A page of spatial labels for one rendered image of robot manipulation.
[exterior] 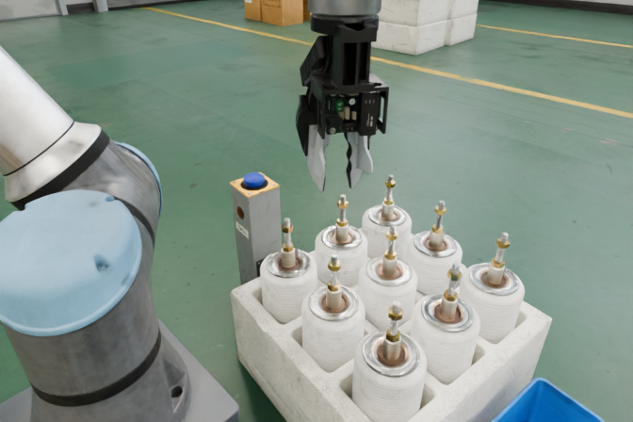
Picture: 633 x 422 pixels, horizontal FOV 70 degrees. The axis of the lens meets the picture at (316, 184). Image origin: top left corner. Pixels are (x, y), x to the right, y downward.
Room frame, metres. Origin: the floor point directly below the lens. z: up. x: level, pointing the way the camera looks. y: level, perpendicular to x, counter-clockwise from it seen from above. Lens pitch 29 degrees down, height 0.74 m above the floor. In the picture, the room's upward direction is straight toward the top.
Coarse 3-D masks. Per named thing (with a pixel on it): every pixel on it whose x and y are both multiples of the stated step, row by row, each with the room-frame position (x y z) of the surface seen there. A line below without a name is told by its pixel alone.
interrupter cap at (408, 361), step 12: (372, 336) 0.44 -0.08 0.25; (408, 336) 0.44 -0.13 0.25; (372, 348) 0.42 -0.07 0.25; (408, 348) 0.42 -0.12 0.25; (372, 360) 0.40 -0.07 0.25; (384, 360) 0.41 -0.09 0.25; (396, 360) 0.41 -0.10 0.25; (408, 360) 0.40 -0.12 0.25; (384, 372) 0.38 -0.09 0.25; (396, 372) 0.38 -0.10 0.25; (408, 372) 0.38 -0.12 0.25
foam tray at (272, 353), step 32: (256, 288) 0.62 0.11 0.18; (352, 288) 0.62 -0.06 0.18; (256, 320) 0.54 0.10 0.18; (544, 320) 0.54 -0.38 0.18; (256, 352) 0.55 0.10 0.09; (288, 352) 0.48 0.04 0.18; (480, 352) 0.49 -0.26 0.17; (512, 352) 0.48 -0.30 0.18; (288, 384) 0.47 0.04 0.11; (320, 384) 0.42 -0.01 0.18; (480, 384) 0.42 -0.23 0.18; (512, 384) 0.50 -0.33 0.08; (288, 416) 0.48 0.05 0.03; (320, 416) 0.41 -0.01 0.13; (352, 416) 0.37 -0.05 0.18; (416, 416) 0.37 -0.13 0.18; (448, 416) 0.38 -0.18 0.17; (480, 416) 0.44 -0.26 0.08
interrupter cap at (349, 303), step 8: (320, 288) 0.54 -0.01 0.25; (344, 288) 0.54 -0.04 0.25; (312, 296) 0.52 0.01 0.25; (320, 296) 0.52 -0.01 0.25; (344, 296) 0.52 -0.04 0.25; (352, 296) 0.52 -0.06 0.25; (312, 304) 0.50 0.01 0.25; (320, 304) 0.50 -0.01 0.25; (344, 304) 0.51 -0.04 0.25; (352, 304) 0.50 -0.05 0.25; (312, 312) 0.49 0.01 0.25; (320, 312) 0.49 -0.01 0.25; (328, 312) 0.49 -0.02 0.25; (336, 312) 0.49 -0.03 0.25; (344, 312) 0.49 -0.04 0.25; (352, 312) 0.49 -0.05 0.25; (328, 320) 0.47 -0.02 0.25; (336, 320) 0.47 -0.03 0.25
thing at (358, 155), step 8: (344, 136) 0.52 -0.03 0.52; (352, 136) 0.51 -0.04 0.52; (360, 136) 0.50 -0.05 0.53; (352, 144) 0.51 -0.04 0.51; (360, 144) 0.50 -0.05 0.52; (352, 152) 0.51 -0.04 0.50; (360, 152) 0.50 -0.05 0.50; (368, 152) 0.48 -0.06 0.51; (352, 160) 0.51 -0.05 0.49; (360, 160) 0.50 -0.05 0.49; (368, 160) 0.47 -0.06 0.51; (352, 168) 0.51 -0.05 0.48; (360, 168) 0.50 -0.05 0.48; (368, 168) 0.48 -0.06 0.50; (352, 176) 0.51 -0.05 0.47; (360, 176) 0.51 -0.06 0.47; (352, 184) 0.51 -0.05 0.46
